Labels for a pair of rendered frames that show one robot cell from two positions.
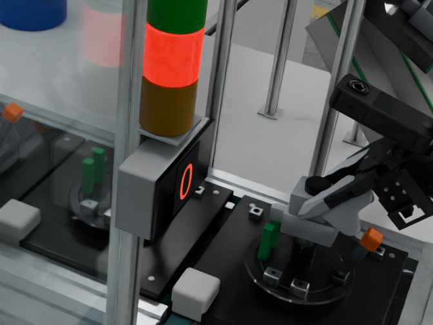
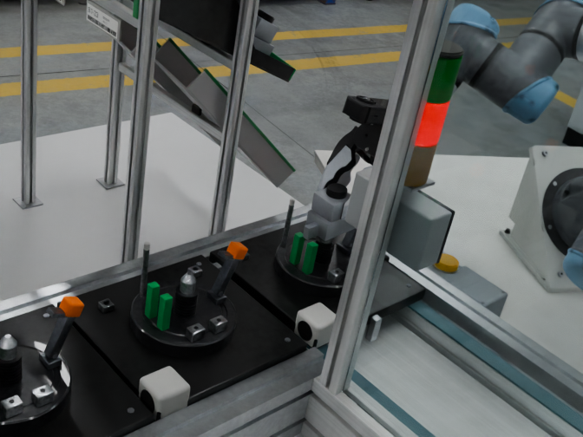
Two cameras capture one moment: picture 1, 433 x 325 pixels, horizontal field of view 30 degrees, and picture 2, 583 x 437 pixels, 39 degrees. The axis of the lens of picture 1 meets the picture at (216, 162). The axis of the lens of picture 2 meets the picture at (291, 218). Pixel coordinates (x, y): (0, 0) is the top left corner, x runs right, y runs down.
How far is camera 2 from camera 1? 95 cm
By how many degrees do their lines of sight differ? 55
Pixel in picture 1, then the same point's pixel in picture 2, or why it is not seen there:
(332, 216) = not seen: hidden behind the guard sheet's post
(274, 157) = (95, 231)
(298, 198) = (339, 205)
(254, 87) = not seen: outside the picture
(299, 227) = (337, 228)
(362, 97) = (377, 106)
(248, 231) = (258, 270)
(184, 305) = (326, 335)
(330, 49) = (211, 98)
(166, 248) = (254, 317)
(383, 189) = not seen: hidden behind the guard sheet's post
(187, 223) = (229, 294)
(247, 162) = (90, 248)
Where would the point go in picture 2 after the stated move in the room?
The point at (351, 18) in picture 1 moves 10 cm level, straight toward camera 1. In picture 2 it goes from (242, 62) to (294, 87)
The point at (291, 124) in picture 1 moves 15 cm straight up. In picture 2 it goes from (58, 200) to (60, 127)
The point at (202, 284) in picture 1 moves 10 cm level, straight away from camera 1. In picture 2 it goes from (322, 311) to (261, 282)
